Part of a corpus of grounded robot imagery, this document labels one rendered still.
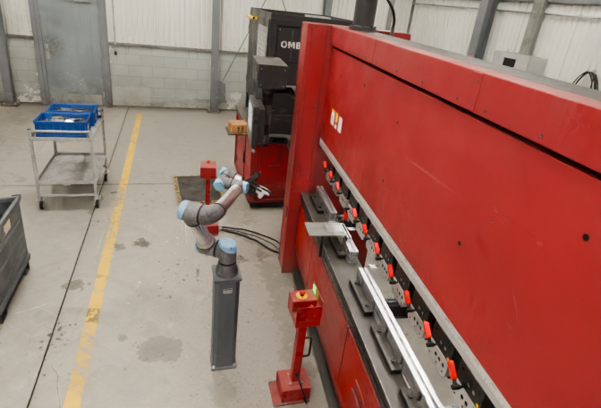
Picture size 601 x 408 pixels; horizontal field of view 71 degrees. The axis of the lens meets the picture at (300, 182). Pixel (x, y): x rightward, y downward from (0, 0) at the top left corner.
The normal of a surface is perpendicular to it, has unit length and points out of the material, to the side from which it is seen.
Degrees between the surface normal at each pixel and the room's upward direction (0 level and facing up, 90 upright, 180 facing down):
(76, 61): 90
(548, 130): 90
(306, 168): 90
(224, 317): 90
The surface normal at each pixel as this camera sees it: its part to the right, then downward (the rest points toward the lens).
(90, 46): 0.27, 0.41
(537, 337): -0.98, -0.03
